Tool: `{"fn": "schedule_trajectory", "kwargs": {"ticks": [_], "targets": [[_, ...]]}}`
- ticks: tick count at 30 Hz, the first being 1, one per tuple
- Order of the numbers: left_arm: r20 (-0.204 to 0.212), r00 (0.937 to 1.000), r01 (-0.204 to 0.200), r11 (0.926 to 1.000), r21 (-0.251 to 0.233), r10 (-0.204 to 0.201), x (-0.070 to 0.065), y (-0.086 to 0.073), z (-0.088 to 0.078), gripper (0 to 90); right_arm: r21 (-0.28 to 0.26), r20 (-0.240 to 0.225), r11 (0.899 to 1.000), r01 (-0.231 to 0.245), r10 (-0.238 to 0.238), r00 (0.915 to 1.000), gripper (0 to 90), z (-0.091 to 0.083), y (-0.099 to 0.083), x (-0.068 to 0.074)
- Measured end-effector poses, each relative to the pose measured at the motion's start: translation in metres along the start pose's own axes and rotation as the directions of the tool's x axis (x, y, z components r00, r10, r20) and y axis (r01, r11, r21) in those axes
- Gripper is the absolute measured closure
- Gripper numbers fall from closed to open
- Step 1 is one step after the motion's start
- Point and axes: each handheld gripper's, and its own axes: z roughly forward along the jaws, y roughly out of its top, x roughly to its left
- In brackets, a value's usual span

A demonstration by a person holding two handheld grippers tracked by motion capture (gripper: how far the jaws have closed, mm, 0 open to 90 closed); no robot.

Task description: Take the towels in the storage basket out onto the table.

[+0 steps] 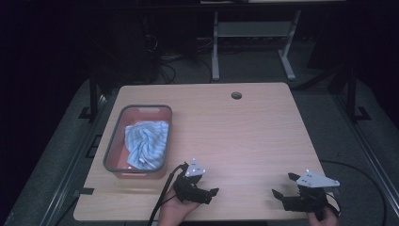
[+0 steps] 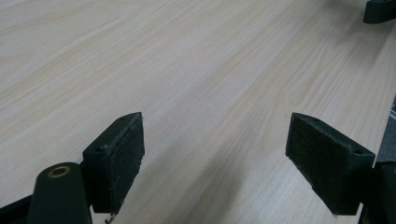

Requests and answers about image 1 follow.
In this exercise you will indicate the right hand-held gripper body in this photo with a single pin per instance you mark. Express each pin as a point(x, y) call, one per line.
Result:
point(306, 197)

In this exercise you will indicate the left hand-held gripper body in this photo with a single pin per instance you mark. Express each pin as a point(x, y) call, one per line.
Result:
point(188, 188)

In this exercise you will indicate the person's left hand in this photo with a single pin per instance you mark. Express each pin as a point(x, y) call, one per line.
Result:
point(175, 210)

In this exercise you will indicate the person's right hand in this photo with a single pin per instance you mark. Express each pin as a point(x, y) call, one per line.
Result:
point(323, 218)

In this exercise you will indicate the blue striped white towel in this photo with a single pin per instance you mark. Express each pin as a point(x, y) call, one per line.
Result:
point(147, 144)

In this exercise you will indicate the pink basin with grey rim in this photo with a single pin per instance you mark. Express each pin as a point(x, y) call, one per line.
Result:
point(116, 150)

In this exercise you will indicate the grey metal stand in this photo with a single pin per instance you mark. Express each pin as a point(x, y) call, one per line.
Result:
point(254, 29)

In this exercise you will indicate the aluminium floor rail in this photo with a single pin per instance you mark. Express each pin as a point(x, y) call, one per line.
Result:
point(370, 153)
point(73, 163)

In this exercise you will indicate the black upright post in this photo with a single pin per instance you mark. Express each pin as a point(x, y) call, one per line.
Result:
point(93, 97)
point(352, 94)

